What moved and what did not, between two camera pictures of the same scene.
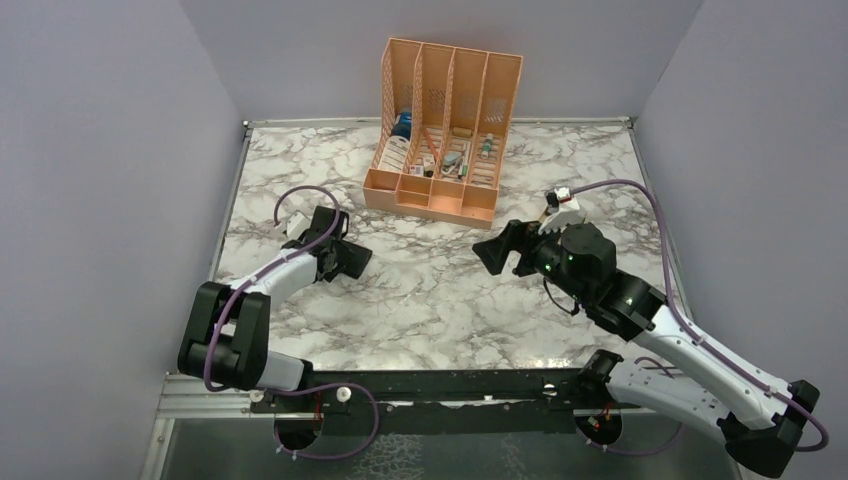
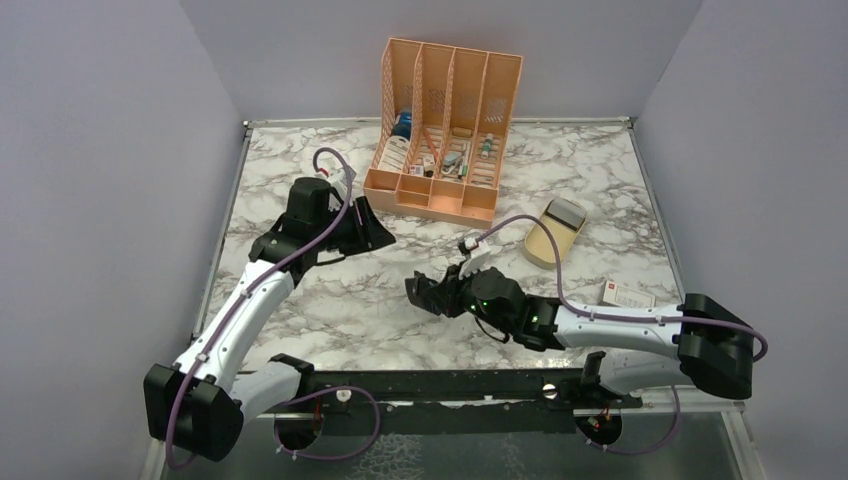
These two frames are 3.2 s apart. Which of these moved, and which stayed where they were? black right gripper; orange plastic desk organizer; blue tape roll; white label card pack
Moved: black right gripper
Stayed: blue tape roll; orange plastic desk organizer; white label card pack
